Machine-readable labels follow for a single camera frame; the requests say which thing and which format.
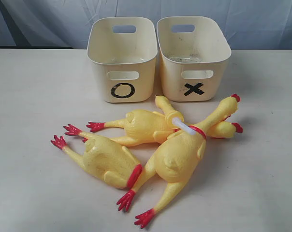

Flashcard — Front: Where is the detached yellow chicken head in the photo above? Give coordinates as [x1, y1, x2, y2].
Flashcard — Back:
[155, 96, 196, 135]

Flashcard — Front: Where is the cream bin marked X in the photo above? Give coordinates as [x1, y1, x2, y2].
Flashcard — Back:
[157, 16, 232, 102]

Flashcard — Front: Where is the yellow rubber chicken with head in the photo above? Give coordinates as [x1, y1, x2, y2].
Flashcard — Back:
[87, 109, 243, 147]

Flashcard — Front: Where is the cream bin marked O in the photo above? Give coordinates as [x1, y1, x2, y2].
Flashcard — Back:
[87, 16, 158, 103]

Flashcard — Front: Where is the headless yellow rubber chicken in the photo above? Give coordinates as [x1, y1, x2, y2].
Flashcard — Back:
[51, 124, 143, 189]

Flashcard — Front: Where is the grey backdrop curtain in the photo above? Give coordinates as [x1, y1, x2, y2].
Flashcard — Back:
[0, 0, 292, 50]

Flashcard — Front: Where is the large yellow rubber chicken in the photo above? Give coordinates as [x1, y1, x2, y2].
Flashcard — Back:
[117, 94, 243, 228]

